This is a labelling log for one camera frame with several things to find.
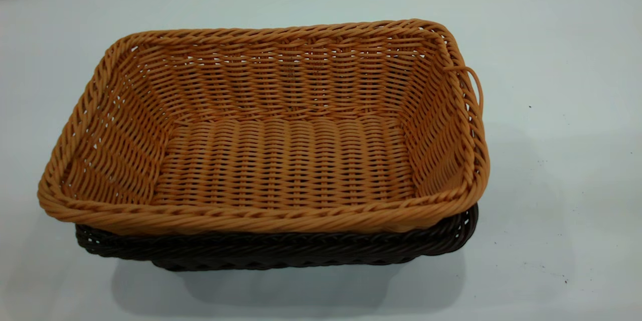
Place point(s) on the black wicker basket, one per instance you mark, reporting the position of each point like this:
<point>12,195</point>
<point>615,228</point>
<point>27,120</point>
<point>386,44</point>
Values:
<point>281,251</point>

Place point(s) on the orange wicker basket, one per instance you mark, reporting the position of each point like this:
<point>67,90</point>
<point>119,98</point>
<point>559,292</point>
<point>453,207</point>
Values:
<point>286,160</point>

